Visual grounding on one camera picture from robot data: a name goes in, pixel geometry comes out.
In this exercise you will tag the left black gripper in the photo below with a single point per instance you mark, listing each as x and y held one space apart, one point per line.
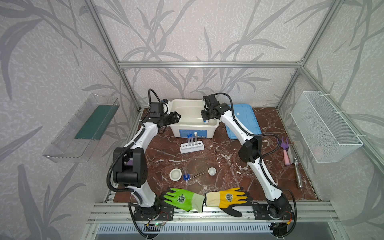
172 118

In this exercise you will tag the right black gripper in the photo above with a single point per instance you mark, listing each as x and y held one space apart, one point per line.
205 114

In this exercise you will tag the white plastic storage bin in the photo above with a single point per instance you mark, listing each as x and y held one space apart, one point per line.
191 121

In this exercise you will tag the white capped test tube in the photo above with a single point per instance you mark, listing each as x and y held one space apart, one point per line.
195 138

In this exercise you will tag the white shallow ceramic dish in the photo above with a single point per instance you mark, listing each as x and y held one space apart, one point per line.
175 174

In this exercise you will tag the blue handled metal tweezers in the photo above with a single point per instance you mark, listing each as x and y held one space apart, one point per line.
188 177

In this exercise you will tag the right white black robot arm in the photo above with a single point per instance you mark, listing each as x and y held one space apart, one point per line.
251 153

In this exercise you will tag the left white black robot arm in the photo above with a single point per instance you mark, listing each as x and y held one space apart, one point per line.
129 170

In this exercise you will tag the blue plastic bin lid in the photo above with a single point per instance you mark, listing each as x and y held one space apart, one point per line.
245 115

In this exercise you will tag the white test tube rack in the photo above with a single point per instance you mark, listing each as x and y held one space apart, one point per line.
189 147

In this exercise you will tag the small white crucible cup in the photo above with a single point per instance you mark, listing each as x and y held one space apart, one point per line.
212 171

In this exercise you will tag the yellow work glove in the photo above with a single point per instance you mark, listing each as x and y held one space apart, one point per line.
228 199

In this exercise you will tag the green work glove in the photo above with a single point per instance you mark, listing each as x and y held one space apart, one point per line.
183 199

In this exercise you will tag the silver metal trowel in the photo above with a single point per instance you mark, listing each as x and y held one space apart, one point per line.
298 174

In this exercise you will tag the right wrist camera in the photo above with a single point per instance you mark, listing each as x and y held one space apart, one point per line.
206 103

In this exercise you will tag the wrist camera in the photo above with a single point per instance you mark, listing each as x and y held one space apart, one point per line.
206 103
165 107

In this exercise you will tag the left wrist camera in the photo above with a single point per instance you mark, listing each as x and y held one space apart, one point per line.
165 107

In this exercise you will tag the clear acrylic wall shelf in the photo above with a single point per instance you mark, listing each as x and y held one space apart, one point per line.
79 138

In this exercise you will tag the purple rake pink handle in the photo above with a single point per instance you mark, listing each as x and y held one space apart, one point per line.
285 147

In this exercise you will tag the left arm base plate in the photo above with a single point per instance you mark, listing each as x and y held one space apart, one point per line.
159 213

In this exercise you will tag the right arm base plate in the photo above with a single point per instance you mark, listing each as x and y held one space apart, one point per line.
267 213

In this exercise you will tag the white wire mesh basket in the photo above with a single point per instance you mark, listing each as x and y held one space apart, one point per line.
327 134

